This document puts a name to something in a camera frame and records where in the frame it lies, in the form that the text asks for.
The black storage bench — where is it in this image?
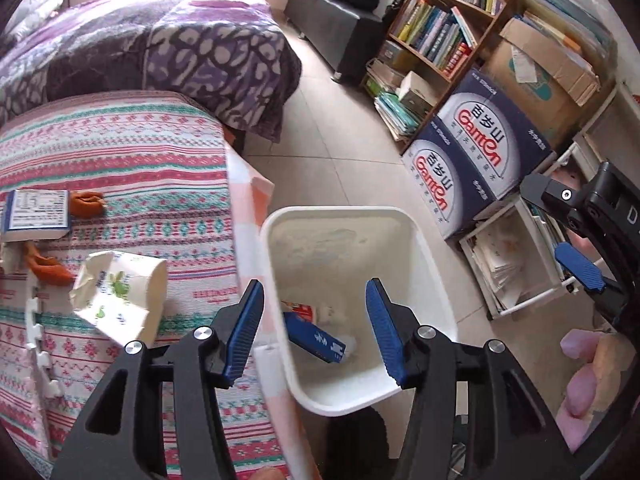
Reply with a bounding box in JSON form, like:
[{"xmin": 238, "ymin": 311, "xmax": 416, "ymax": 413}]
[{"xmin": 284, "ymin": 0, "xmax": 386, "ymax": 82}]

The orange peel piece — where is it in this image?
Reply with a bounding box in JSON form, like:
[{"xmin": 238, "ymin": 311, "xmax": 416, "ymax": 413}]
[
  {"xmin": 24, "ymin": 242, "xmax": 75, "ymax": 286},
  {"xmin": 68, "ymin": 192, "xmax": 106, "ymax": 219}
]

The white plastic trash bin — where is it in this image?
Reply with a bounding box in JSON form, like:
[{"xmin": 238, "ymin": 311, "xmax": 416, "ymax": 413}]
[{"xmin": 260, "ymin": 206, "xmax": 458, "ymax": 417}]

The upper Ganten water carton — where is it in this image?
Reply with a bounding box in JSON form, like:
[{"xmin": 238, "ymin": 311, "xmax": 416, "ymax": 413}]
[{"xmin": 437, "ymin": 68, "xmax": 555, "ymax": 200}]

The wooden bookshelf with books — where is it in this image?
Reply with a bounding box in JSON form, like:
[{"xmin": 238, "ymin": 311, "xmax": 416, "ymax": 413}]
[{"xmin": 361, "ymin": 0, "xmax": 516, "ymax": 152}]

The red white wrapper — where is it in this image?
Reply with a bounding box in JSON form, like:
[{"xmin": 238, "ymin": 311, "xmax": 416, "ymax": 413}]
[{"xmin": 281, "ymin": 301, "xmax": 317, "ymax": 324}]

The purple patterned bed blanket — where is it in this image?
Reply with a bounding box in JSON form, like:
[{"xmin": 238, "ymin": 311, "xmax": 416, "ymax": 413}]
[{"xmin": 1, "ymin": 0, "xmax": 302, "ymax": 142}]

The blue white medicine box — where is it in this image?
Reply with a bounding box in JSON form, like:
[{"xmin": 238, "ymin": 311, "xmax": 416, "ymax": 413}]
[{"xmin": 1, "ymin": 188, "xmax": 70, "ymax": 243}]

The lower Ganten water carton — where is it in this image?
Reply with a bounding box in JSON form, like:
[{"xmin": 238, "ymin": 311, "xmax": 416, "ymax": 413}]
[{"xmin": 402, "ymin": 118, "xmax": 497, "ymax": 240}]

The brown cardboard box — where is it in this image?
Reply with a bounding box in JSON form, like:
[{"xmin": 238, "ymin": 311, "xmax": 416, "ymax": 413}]
[{"xmin": 483, "ymin": 18, "xmax": 614, "ymax": 148}]

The white wire rack shelf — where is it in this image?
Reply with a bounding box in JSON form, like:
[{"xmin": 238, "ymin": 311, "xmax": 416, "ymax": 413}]
[{"xmin": 460, "ymin": 82, "xmax": 639, "ymax": 320}]

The white paper cup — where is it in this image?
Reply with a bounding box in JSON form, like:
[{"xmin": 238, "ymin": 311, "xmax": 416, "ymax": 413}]
[{"xmin": 70, "ymin": 250, "xmax": 168, "ymax": 347}]

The ganten water carton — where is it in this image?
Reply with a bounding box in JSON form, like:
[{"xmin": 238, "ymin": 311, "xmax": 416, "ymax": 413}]
[
  {"xmin": 437, "ymin": 68, "xmax": 555, "ymax": 200},
  {"xmin": 402, "ymin": 118, "xmax": 497, "ymax": 240}
]

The striped patterned table cloth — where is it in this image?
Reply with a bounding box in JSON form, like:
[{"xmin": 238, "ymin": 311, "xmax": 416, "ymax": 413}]
[{"xmin": 0, "ymin": 90, "xmax": 292, "ymax": 480}]

